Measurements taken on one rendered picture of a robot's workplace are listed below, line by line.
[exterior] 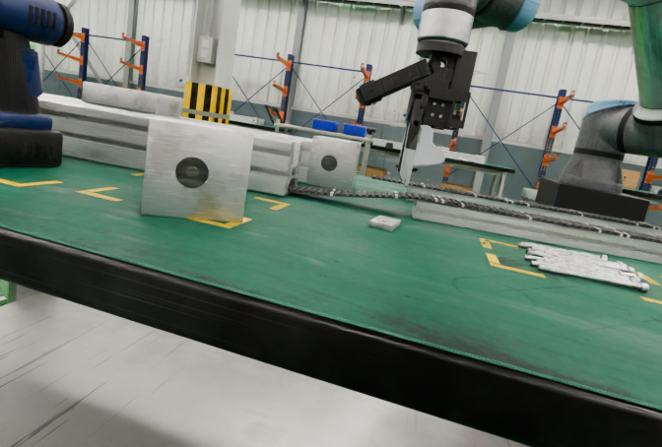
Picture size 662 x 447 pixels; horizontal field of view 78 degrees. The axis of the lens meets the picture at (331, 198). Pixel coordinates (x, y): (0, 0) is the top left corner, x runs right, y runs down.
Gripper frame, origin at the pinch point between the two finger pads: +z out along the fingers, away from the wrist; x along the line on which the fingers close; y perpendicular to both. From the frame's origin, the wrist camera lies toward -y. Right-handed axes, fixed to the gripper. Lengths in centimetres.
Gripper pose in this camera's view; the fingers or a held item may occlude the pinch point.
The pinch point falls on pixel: (400, 176)
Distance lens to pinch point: 65.6
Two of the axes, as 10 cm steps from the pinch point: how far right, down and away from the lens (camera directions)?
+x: 1.2, -1.4, 9.8
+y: 9.8, 1.8, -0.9
